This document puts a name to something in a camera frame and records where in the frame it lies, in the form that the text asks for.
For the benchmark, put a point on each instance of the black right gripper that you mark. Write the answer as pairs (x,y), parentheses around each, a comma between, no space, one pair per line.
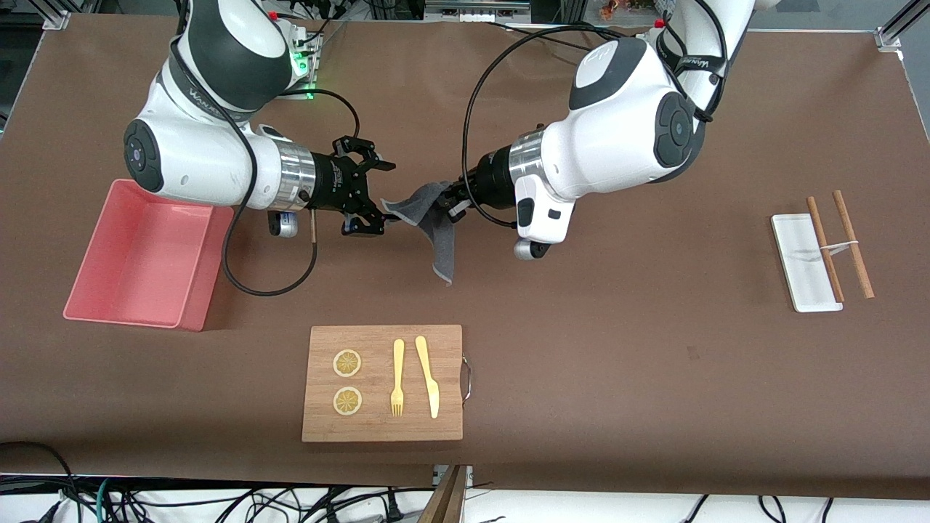
(335,184)

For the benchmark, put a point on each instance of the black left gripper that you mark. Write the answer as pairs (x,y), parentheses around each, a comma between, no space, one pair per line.
(488,179)

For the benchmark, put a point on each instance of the dark grey cloth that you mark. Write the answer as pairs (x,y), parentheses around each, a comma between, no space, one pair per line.
(439,240)

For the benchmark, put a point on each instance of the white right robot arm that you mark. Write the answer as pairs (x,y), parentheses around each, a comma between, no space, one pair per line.
(196,152)

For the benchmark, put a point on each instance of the brown table cover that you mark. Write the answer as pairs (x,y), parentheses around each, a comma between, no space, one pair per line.
(581,327)

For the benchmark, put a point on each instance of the toy lemon slice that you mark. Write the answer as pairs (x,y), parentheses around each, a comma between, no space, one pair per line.
(347,363)
(347,401)

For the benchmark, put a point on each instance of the yellow plastic fork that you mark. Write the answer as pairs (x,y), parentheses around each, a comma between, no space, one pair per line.
(397,363)

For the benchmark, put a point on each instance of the yellow plastic knife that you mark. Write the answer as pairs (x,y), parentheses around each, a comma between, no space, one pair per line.
(430,385)

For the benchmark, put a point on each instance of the pink plastic bin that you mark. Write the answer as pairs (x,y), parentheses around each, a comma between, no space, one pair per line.
(145,269)

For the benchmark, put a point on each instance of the wooden cutting board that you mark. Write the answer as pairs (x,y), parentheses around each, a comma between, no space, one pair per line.
(378,425)

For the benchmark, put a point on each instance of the wooden plank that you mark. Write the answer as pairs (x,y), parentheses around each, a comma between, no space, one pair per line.
(447,501)

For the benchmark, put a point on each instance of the white rectangular tray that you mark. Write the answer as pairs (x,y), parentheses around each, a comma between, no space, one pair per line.
(799,269)

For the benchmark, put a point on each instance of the white band joining chopsticks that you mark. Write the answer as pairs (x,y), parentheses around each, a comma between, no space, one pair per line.
(839,247)

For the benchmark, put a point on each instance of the metal corner bracket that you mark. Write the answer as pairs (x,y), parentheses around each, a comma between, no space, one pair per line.
(888,36)
(57,20)

